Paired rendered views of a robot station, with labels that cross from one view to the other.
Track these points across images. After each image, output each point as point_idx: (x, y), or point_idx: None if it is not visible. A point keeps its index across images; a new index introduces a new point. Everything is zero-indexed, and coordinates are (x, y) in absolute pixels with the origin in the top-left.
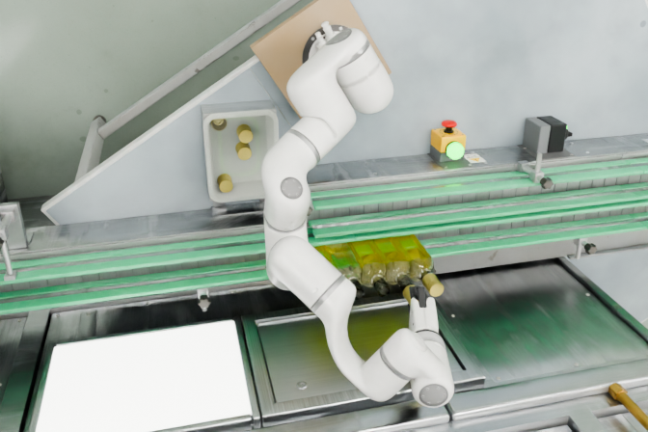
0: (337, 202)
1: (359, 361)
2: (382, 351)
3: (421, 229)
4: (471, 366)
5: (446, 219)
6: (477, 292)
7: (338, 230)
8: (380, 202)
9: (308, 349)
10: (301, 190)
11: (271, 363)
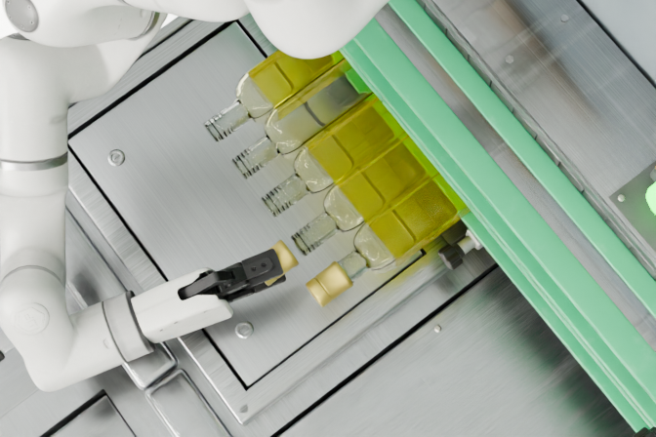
0: (360, 34)
1: (39, 239)
2: (13, 272)
3: (473, 211)
4: (256, 396)
5: (512, 251)
6: (541, 356)
7: (363, 62)
8: (414, 112)
9: (202, 129)
10: (32, 27)
11: (147, 91)
